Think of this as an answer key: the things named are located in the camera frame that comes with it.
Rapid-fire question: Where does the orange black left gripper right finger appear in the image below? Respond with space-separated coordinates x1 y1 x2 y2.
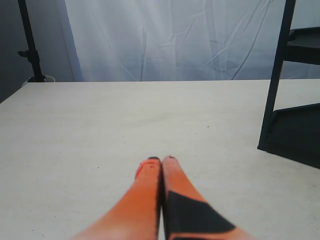
162 155 253 240

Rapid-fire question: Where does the black light stand pole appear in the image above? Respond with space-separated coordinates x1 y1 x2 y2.
18 0 43 79

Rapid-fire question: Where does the white backdrop curtain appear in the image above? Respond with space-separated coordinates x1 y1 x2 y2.
57 0 320 82

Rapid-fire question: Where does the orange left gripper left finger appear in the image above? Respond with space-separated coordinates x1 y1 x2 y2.
74 157 161 240

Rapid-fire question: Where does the black metal shelf rack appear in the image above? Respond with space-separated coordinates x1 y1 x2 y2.
257 0 320 169

